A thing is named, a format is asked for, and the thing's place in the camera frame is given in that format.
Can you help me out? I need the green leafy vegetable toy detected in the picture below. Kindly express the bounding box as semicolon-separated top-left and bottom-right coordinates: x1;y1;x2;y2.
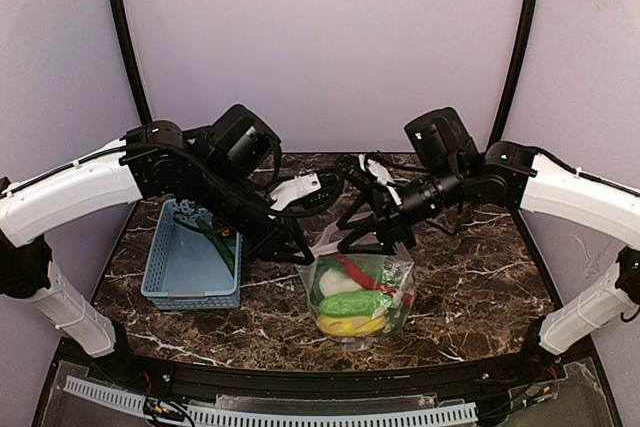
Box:
371;259;415;333

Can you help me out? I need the long green pepper toy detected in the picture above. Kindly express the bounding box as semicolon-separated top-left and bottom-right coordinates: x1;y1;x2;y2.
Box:
316;256;342;275

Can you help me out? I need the black frame post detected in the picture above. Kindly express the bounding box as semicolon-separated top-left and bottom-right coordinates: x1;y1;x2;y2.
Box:
109;0;154;125
487;0;537;147

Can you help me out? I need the blue plastic basket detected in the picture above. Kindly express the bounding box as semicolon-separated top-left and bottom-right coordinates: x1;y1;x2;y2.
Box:
141;199;244;310

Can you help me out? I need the yellow corn toy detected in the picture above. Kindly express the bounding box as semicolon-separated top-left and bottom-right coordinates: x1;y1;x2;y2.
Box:
316;315;387;337

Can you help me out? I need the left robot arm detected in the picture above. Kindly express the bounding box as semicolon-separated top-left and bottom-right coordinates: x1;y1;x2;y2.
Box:
1;105;320;358

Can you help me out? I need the right black frame post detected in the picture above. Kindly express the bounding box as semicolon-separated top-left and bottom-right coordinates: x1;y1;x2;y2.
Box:
487;0;537;147

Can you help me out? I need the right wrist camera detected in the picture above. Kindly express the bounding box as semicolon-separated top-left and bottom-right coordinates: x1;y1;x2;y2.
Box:
336;154;402;206

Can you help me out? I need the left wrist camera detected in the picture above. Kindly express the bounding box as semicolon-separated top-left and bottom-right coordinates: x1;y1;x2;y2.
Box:
268;169;344;218

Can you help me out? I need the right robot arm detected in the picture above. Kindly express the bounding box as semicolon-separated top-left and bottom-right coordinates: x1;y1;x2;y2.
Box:
337;107;639;357

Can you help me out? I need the white radish toy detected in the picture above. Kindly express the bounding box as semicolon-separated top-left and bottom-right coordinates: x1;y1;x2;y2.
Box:
318;269;363;297

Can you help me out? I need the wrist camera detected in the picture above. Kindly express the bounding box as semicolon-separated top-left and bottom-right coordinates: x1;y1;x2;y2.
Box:
336;154;402;206
268;169;344;218

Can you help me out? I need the dark red apple toy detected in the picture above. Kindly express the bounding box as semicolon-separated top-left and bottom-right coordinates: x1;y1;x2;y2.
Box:
211;219;233;238

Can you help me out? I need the red chili pepper toy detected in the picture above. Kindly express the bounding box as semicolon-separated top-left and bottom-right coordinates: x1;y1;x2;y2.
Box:
334;255;406;297

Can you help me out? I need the clear zip top bag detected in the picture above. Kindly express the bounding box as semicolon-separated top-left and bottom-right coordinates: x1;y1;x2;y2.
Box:
298;222;416;343

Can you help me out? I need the white slotted cable duct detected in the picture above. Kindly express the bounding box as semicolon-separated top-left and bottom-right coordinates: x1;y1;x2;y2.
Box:
64;376;478;427

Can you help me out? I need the dark green cucumber toy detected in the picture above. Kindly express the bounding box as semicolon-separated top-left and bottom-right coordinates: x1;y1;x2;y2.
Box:
196;218;236;276

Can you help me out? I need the left black frame post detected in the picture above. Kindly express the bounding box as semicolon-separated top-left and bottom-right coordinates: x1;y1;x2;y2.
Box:
109;0;154;125

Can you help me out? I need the black front rail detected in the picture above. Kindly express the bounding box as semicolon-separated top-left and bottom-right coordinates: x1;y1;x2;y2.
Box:
49;321;596;411

